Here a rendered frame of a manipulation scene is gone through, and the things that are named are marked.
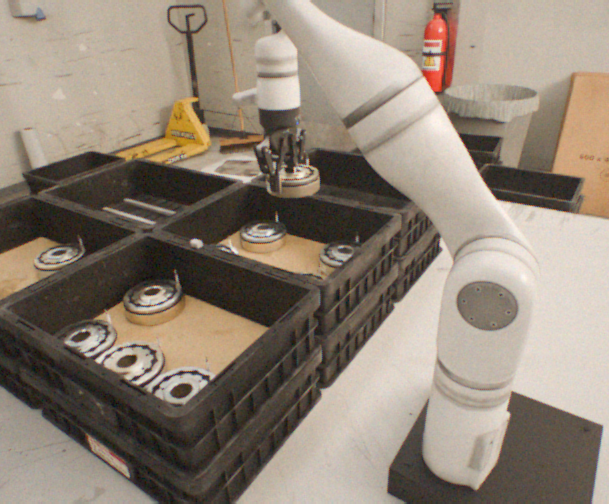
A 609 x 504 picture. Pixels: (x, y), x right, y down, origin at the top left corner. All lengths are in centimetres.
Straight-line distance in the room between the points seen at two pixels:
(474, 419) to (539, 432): 20
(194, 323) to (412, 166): 50
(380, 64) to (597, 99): 303
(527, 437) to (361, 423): 25
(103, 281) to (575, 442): 79
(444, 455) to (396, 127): 42
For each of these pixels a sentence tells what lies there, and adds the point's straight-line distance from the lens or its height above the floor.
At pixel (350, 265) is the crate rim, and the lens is 78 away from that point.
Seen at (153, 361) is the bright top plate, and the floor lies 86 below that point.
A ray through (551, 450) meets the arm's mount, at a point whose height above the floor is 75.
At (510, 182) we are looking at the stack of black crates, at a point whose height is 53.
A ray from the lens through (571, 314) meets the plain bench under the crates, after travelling 117.
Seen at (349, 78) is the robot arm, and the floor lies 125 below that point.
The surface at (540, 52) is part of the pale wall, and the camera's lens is 364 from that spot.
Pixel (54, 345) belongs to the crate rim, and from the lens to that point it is 72.
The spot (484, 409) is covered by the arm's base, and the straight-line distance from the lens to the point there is 62.
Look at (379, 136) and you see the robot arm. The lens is 49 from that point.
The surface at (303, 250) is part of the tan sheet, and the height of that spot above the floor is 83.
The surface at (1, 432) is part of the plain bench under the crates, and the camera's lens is 99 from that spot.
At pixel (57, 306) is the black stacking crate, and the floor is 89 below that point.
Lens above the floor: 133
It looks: 30 degrees down
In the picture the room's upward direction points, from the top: 3 degrees counter-clockwise
